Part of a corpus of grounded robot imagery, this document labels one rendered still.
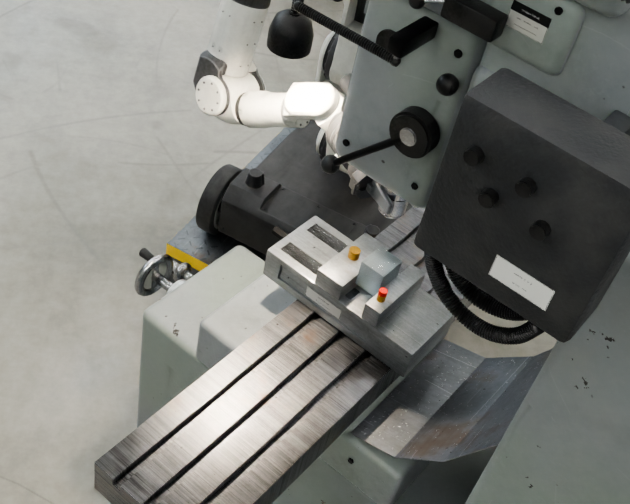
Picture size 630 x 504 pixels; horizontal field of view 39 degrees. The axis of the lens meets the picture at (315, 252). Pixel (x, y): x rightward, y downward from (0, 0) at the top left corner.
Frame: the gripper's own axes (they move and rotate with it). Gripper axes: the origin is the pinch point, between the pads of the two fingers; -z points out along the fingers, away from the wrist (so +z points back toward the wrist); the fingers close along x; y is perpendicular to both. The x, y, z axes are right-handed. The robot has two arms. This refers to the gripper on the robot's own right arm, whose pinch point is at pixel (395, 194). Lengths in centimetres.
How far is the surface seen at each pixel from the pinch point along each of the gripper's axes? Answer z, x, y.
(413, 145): -10.8, -9.2, -21.3
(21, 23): 253, -8, 126
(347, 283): 0.9, -3.8, 22.0
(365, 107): -0.1, -10.9, -20.1
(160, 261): 47, -22, 58
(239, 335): 9.0, -19.6, 40.9
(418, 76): -6.1, -8.0, -29.5
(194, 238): 75, 0, 84
